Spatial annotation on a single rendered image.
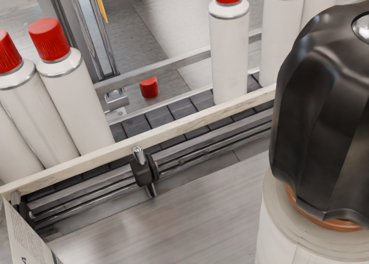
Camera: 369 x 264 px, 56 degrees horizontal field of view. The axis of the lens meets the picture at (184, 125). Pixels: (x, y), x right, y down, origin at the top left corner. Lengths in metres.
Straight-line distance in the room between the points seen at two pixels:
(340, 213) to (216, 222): 0.25
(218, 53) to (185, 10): 0.44
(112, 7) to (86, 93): 0.57
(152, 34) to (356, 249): 0.69
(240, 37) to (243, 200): 0.20
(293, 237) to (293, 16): 0.34
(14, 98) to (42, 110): 0.03
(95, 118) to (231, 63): 0.19
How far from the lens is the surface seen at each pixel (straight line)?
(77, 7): 0.48
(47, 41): 0.39
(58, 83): 0.41
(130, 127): 0.54
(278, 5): 0.48
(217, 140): 0.52
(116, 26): 0.89
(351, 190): 0.17
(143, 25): 0.87
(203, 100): 0.56
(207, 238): 0.42
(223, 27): 0.45
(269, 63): 0.54
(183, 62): 0.51
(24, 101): 0.42
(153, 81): 0.64
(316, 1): 0.52
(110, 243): 0.44
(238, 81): 0.50
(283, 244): 0.23
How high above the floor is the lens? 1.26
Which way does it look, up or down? 46 degrees down
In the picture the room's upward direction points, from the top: 9 degrees counter-clockwise
